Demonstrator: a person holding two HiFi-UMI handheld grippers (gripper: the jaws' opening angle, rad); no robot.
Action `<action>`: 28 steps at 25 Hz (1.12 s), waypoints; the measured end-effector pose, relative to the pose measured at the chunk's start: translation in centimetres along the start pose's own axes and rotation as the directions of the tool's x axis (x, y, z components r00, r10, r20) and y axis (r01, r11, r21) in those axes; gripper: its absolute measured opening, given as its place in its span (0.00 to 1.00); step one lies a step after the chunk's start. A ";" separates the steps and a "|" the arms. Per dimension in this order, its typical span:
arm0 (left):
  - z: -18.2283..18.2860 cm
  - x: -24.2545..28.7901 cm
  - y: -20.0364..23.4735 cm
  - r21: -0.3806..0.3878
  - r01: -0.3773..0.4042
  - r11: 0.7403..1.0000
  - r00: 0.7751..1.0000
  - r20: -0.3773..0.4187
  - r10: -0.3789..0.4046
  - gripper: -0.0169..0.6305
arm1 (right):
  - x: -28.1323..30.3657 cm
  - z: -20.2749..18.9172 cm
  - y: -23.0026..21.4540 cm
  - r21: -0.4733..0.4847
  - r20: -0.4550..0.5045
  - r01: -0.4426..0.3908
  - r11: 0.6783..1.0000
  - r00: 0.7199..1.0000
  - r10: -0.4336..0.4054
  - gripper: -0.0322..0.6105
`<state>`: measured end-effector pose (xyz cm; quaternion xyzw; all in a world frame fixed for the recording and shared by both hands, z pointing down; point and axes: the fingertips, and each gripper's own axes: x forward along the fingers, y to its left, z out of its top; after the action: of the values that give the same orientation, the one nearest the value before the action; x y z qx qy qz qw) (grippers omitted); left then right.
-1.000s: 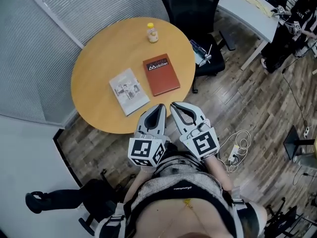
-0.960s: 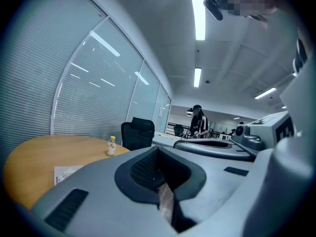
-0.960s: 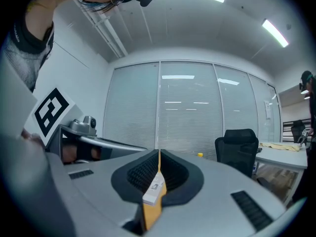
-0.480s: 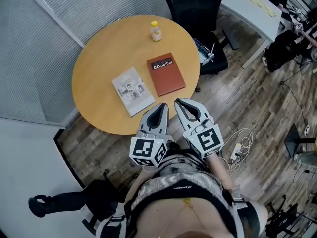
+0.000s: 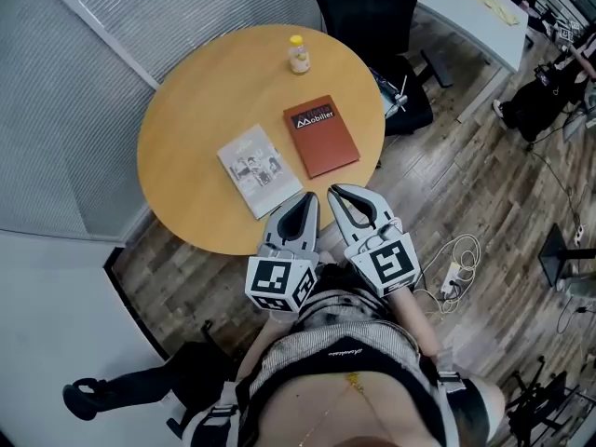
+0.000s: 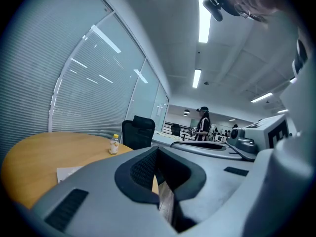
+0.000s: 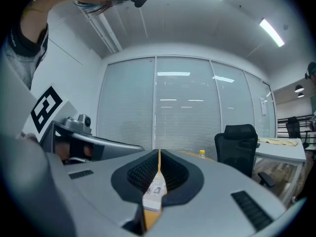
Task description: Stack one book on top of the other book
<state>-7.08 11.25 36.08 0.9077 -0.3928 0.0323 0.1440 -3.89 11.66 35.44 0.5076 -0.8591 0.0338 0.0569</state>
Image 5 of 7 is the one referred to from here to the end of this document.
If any person's grey and black clothing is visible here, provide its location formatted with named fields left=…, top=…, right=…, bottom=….
left=181, top=262, right=507, bottom=447

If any red book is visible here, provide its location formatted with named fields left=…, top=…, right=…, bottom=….
left=282, top=94, right=362, bottom=180

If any person's left forearm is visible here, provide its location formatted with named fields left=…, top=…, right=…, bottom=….
left=237, top=312, right=300, bottom=384

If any person's right forearm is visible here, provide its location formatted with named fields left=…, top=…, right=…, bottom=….
left=388, top=289, right=449, bottom=363

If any yellow-capped clear bottle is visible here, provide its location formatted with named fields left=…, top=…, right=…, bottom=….
left=287, top=34, right=312, bottom=76

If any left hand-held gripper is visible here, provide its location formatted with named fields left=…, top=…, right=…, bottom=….
left=245, top=192, right=323, bottom=314

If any grey illustrated book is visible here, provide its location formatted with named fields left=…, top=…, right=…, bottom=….
left=216, top=123, right=305, bottom=221

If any black stand base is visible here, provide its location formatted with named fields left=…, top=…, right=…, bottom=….
left=537, top=223, right=596, bottom=291

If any white cable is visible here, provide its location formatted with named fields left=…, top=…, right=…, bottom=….
left=412, top=233, right=482, bottom=317

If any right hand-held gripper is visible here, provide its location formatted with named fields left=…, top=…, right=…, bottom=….
left=326, top=183, right=422, bottom=299

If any black office chair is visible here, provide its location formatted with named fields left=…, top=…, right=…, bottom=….
left=306, top=0, right=455, bottom=137

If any white desk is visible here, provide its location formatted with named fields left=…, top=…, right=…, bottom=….
left=413, top=0, right=530, bottom=75

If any white power strip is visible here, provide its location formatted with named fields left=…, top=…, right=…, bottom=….
left=440, top=262, right=463, bottom=297

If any black wheeled chair base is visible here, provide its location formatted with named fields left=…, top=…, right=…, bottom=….
left=505, top=355, right=596, bottom=442

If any gold necklace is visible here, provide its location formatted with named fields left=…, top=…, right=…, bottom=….
left=297, top=371, right=367, bottom=444

